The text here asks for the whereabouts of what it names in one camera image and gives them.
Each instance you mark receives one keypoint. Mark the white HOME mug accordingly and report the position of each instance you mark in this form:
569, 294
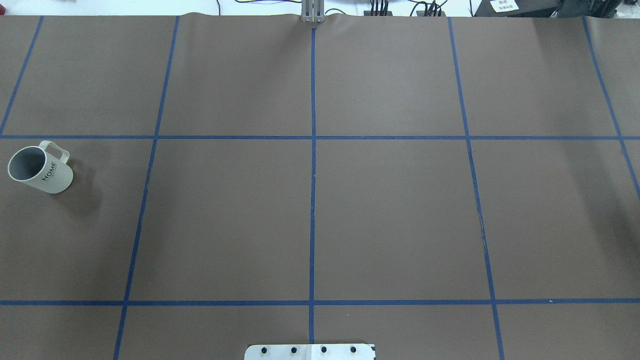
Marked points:
43, 167

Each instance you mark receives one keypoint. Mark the black box device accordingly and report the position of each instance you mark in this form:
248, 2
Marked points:
515, 9

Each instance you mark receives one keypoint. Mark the white pedestal base column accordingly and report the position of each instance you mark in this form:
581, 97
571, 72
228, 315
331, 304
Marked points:
329, 351

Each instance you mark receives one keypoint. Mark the brown paper table mat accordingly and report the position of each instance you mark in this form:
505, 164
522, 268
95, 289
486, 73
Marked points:
441, 188

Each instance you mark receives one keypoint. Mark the aluminium extrusion post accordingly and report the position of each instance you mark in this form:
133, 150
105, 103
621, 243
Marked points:
312, 11

